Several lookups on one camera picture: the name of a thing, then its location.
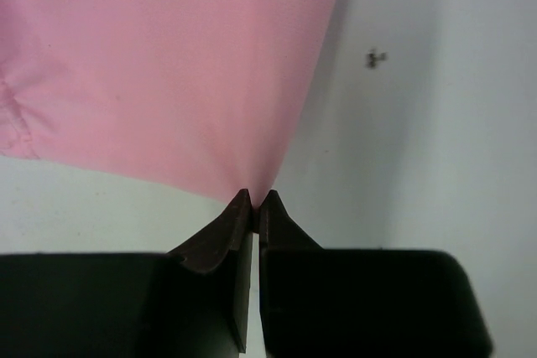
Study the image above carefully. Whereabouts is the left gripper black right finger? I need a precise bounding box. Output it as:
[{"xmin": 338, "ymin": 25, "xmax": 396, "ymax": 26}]
[{"xmin": 259, "ymin": 191, "xmax": 493, "ymax": 357}]

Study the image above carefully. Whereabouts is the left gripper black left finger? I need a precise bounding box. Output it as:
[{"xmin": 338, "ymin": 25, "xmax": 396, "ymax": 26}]
[{"xmin": 1, "ymin": 189, "xmax": 253, "ymax": 357}]

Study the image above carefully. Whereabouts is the pink t shirt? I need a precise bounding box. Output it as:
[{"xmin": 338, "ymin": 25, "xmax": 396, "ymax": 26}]
[{"xmin": 1, "ymin": 0, "xmax": 336, "ymax": 204}]

